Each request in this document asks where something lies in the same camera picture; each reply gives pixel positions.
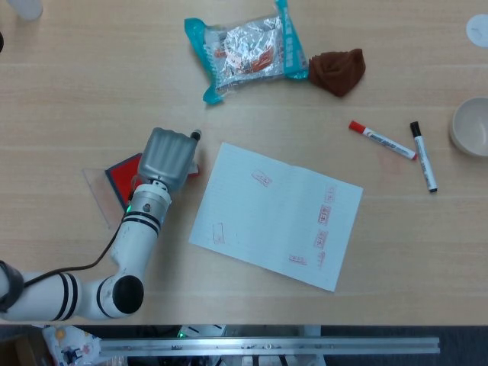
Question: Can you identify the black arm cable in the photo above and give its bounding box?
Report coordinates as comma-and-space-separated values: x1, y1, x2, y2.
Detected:
22, 175, 142, 287

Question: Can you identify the red ink pad dark frame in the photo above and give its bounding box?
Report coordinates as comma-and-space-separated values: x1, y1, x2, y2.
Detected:
104, 152, 144, 210

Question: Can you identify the white paper sheet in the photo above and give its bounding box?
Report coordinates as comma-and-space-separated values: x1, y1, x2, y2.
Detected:
188, 142, 364, 294

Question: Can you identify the white printed plastic bag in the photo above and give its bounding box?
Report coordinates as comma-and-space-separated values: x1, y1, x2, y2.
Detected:
41, 326, 102, 366

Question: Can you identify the black whiteboard marker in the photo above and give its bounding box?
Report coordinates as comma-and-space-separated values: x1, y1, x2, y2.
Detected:
409, 120, 439, 194

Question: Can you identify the brown folded cloth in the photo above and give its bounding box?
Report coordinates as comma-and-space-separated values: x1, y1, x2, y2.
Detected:
307, 47, 367, 98

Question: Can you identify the red whiteboard marker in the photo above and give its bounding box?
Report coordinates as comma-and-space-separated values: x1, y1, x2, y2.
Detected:
348, 120, 419, 162

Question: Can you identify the clear plastic squeeze bottle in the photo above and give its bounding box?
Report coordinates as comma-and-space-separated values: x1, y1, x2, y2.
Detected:
7, 0, 43, 21

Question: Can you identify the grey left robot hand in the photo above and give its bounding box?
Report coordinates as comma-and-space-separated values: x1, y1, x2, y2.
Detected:
136, 127, 203, 194

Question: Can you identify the white round cable grommet cover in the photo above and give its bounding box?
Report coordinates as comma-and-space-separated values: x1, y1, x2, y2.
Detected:
465, 13, 488, 49

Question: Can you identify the teal and silver snack package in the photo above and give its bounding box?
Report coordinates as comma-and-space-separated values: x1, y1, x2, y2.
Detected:
184, 0, 309, 105

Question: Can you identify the transparent ink pad lid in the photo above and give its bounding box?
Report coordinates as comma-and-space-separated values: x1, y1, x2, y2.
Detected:
82, 167, 127, 230

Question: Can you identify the beige bowl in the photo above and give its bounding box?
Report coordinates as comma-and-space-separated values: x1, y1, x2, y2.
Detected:
451, 96, 488, 157

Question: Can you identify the aluminium rail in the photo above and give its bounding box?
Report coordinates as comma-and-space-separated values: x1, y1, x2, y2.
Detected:
99, 335, 441, 358

